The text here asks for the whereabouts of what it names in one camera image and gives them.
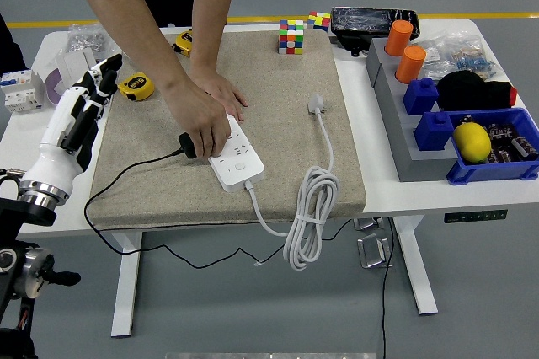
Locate person's left hand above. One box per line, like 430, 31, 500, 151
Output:
189, 67, 249, 123

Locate person's right hand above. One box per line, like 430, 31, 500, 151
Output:
162, 75, 232, 158

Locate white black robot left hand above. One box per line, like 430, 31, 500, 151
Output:
20, 53, 125, 196

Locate black plug adapter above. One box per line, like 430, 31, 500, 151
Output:
178, 131, 200, 160

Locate thin black adapter cord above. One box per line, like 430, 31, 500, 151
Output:
83, 147, 270, 270

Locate white power strip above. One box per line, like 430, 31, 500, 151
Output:
208, 112, 266, 194

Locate grey-brown mat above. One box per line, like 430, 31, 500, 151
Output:
89, 29, 367, 232

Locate yellow tape measure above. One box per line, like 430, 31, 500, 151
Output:
173, 29, 195, 58
117, 72, 156, 102

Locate purple bowl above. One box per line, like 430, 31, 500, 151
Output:
45, 67, 67, 106

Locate white circuit breaker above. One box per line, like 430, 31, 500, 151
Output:
0, 69, 46, 115

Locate large Rubik's cube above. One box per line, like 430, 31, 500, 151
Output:
277, 19, 306, 56

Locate clear bag of screws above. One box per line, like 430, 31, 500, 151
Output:
67, 23, 115, 56

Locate small Rubik's cube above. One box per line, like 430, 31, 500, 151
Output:
306, 11, 333, 34

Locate black plastic-wrapped box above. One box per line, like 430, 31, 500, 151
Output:
330, 6, 421, 58

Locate orange cylinder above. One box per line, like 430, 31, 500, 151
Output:
384, 19, 415, 57
394, 45, 428, 85

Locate grey stepped block holder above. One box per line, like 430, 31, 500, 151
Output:
365, 36, 460, 183

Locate blue plastic block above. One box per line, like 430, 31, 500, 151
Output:
414, 110, 458, 153
403, 77, 440, 116

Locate clear bag of components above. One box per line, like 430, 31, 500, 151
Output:
414, 32, 502, 82

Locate black cloth with red piece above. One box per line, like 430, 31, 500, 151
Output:
436, 70, 518, 112

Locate yellow lemon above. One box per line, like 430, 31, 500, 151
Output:
452, 122, 493, 164

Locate blue plastic bin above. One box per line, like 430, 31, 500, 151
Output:
446, 107, 539, 186

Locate black table control panel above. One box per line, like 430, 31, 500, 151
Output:
444, 209, 509, 224

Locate dark cylindrical capacitors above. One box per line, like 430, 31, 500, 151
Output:
483, 121, 539, 165

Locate white power strip cord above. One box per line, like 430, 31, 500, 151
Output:
246, 94, 342, 271

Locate white blank wall panel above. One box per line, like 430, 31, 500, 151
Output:
55, 46, 99, 84

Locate silver metal bracket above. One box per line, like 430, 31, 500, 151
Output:
356, 233, 395, 270
353, 217, 385, 232

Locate black floor cable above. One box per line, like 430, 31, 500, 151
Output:
380, 216, 398, 359

